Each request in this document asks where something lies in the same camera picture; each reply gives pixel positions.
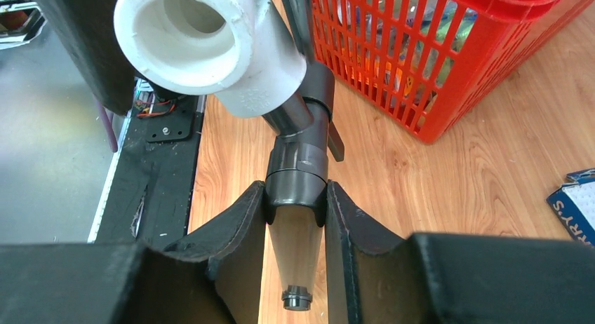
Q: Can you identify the grey blue razor box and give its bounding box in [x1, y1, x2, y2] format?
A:
[546, 168, 594, 247]

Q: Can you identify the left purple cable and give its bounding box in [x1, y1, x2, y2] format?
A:
[95, 98, 119, 153]

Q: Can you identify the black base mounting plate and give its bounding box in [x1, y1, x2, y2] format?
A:
[88, 96, 206, 249]

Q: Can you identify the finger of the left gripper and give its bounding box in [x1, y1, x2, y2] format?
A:
[281, 0, 315, 62]
[35, 0, 135, 116]

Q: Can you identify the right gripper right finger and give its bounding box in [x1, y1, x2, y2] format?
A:
[325, 181, 594, 323]

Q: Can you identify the dark grey metal faucet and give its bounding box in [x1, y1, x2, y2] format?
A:
[265, 62, 345, 311]

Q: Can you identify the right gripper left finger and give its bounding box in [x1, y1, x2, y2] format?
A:
[1, 181, 265, 323]

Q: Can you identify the red plastic basket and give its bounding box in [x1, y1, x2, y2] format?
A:
[312, 0, 594, 143]

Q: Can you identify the white pvc elbow fitting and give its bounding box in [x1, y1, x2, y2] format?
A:
[113, 0, 307, 118]

